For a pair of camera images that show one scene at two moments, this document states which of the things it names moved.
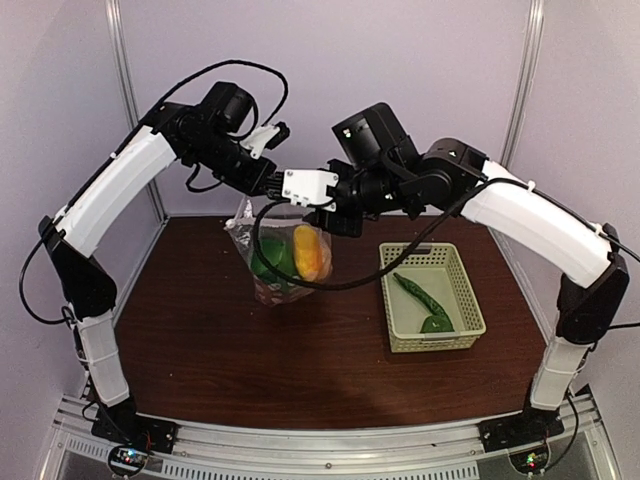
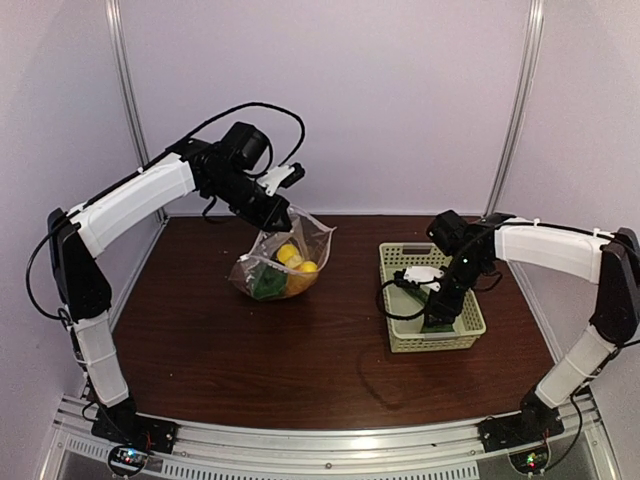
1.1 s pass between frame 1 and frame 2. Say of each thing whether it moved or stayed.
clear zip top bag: moved
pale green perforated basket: stayed
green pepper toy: stayed
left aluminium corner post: stayed
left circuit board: stayed
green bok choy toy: moved
